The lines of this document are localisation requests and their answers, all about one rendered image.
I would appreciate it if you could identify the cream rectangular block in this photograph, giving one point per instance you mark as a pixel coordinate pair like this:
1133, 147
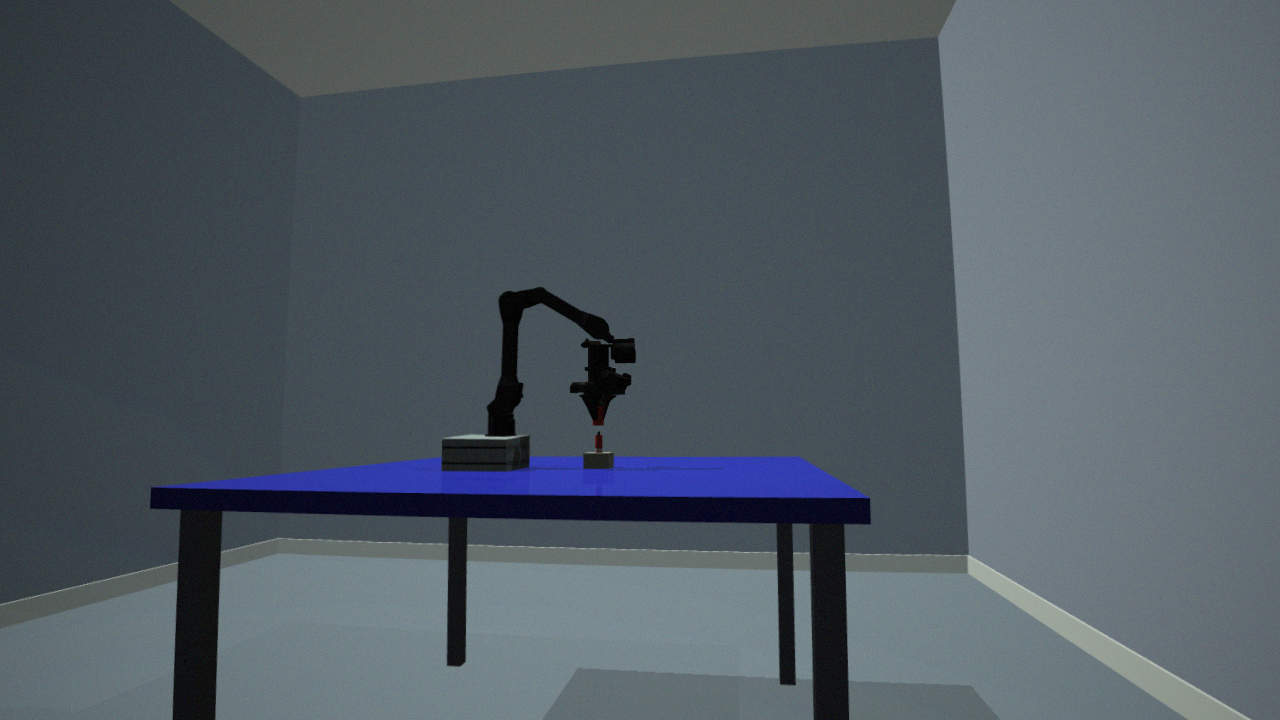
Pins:
592, 460

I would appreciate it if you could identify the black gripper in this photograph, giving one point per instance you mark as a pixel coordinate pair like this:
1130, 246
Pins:
596, 393

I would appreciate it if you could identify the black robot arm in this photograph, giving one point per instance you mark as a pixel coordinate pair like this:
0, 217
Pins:
509, 390

